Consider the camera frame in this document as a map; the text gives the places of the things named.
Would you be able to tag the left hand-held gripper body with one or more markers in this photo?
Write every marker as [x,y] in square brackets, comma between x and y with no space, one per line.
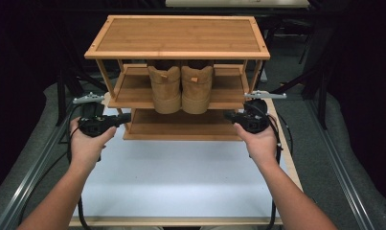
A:
[95,126]

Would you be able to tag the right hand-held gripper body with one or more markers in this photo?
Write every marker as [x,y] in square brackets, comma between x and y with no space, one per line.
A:
[256,121]

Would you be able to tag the tan suede boot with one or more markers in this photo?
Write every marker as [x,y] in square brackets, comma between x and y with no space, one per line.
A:
[165,89]
[197,91]

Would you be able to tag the three-tier wooden shoe rack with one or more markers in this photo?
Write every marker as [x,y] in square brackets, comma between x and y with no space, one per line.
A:
[177,36]

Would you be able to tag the person's left hand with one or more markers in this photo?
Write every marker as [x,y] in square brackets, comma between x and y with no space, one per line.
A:
[85,150]

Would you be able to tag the person's right hand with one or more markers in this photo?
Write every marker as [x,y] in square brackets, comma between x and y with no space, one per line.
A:
[261,147]

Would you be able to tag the black metal stand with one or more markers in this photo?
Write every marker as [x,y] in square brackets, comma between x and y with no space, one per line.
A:
[321,86]
[62,92]

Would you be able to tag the white table mat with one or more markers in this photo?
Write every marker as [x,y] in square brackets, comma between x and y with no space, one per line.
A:
[181,179]

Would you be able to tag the pale background table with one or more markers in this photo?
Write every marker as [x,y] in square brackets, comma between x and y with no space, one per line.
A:
[238,3]

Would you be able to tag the aluminium floor rail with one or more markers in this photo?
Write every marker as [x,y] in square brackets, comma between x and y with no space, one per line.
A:
[340,169]
[27,191]

